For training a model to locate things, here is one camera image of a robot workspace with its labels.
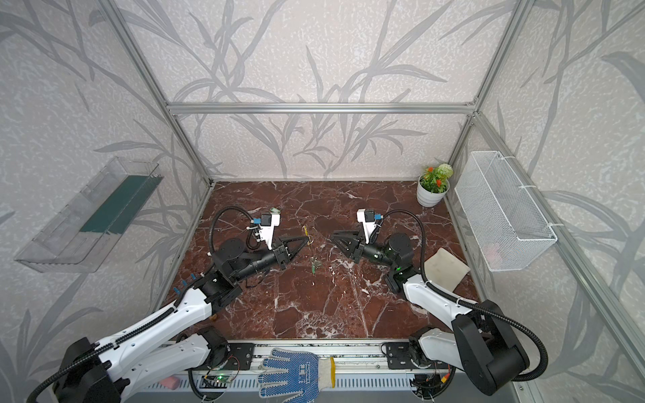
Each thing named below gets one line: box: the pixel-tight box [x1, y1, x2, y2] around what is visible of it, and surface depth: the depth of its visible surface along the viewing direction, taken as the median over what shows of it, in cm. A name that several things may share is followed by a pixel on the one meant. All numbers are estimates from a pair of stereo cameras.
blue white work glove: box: [257, 347, 337, 403], surface depth 72 cm
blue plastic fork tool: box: [173, 272, 197, 295], surface depth 90 cm
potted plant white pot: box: [416, 163, 454, 208], surface depth 104 cm
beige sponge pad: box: [424, 246, 472, 292], surface depth 95 cm
